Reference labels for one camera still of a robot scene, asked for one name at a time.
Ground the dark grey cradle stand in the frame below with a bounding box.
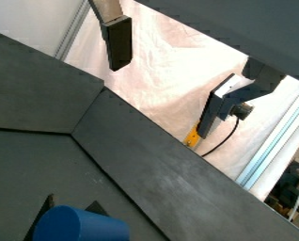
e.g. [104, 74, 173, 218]
[22, 194, 109, 241]

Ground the aluminium frame profile right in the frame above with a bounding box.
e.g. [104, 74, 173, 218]
[236, 95, 299, 190]

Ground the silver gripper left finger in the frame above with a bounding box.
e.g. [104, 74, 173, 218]
[88, 0, 132, 71]

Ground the aluminium frame profile left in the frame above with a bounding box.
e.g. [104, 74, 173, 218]
[53, 0, 90, 61]

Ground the aluminium frame profile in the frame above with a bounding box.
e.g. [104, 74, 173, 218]
[236, 95, 299, 190]
[53, 0, 90, 61]

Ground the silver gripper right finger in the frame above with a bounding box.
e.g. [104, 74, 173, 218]
[196, 57, 287, 138]

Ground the yellow clamp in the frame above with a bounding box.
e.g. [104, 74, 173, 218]
[182, 125, 200, 148]

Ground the blue cylinder peg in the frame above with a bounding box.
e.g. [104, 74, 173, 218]
[33, 205, 129, 241]

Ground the white backdrop sheet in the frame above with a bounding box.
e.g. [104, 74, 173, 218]
[62, 0, 299, 201]

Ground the black cable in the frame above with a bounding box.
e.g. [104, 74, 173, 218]
[200, 116, 241, 158]

